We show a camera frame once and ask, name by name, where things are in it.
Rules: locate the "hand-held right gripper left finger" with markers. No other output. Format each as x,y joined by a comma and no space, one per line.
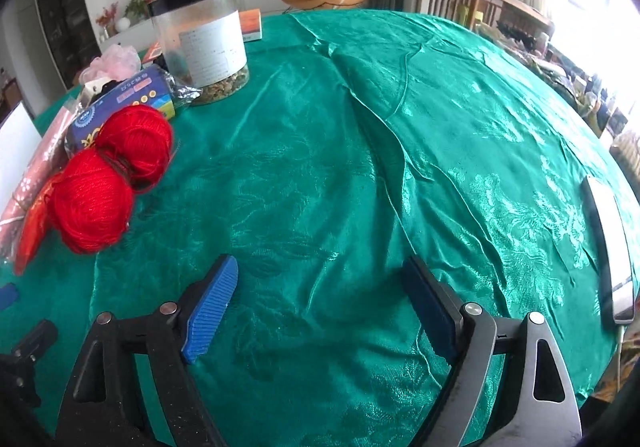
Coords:
212,307

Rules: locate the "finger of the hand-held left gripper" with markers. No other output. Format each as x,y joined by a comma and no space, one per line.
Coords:
32,342
7,297

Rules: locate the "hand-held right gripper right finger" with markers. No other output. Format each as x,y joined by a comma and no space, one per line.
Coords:
430,307

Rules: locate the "red yarn ball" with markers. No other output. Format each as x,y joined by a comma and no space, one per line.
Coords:
137,137
92,207

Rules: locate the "blue tissue pack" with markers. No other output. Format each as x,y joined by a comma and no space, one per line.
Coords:
125,94

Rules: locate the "red packet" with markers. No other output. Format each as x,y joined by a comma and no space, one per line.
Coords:
30,242

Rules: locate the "pink plastic packet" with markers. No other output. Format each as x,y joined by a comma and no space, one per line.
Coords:
35,167

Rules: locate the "green satin tablecloth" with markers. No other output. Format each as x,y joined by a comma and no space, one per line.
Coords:
325,177

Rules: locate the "smartphone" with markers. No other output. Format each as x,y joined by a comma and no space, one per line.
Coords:
612,247

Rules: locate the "silver foil packet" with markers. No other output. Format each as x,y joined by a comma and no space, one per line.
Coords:
182,92

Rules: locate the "white tagged packet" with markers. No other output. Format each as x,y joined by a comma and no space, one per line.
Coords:
92,92

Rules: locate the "pink bath pouf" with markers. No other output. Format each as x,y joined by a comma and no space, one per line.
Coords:
115,62

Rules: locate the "dark display cabinet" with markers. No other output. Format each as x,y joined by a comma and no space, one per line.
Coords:
62,12

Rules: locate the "clear plastic jar black lid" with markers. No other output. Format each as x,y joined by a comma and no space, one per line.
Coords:
200,17

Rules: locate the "white round vase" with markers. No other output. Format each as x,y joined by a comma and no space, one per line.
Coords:
123,25

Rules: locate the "red flower bouquet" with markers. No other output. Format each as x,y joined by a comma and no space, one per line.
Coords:
106,16

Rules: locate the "bushy green potted plant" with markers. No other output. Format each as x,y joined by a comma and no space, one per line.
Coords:
137,4

